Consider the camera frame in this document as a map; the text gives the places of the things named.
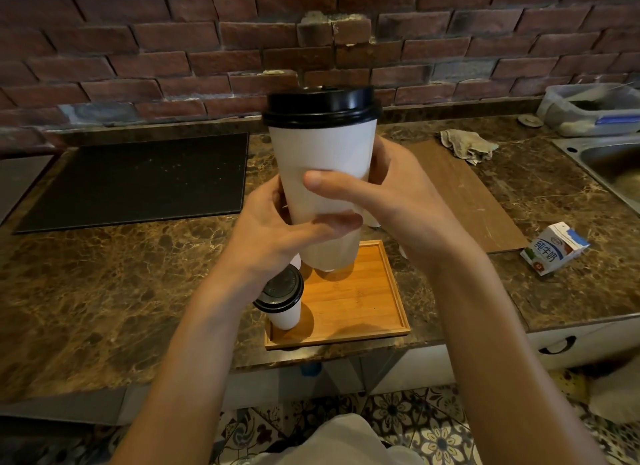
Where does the black rubber mat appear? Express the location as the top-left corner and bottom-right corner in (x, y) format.
(13, 133), (249, 234)

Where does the square wooden tray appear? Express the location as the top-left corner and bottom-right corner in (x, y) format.
(263, 239), (411, 351)

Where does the clear plastic container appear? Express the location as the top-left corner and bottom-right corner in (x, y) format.
(535, 83), (640, 138)

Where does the crumpled beige rag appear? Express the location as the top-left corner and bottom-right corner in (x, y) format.
(439, 128), (500, 166)

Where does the white blue milk carton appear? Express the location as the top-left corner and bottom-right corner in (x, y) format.
(519, 221), (591, 277)

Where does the person's right hand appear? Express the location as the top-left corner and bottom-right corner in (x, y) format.
(303, 135), (485, 276)

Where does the white plastic bag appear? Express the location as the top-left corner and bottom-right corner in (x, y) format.
(587, 354), (640, 426)

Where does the counter lidded cup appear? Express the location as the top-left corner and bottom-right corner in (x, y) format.
(362, 209), (409, 260)

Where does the white drawer front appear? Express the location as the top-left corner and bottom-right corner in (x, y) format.
(527, 317), (640, 370)

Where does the brown flat board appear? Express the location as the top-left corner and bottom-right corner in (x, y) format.
(407, 139), (529, 254)

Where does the yellow slipper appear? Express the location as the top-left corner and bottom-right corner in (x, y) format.
(549, 369), (591, 406)

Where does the person's right forearm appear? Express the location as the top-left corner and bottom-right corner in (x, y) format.
(429, 249), (609, 465)

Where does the person's left hand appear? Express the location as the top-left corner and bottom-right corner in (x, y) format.
(215, 175), (364, 306)

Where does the person's light grey clothing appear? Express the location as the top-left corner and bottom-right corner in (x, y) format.
(249, 413), (426, 465)

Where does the black drawer handle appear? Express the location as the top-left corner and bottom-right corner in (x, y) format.
(538, 335), (577, 356)

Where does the person's left forearm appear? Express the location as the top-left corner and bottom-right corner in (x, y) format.
(109, 284), (261, 465)

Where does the steel sink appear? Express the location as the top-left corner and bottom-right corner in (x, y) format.
(551, 134), (640, 215)

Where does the grey metal panel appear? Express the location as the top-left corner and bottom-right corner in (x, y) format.
(0, 154), (56, 225)

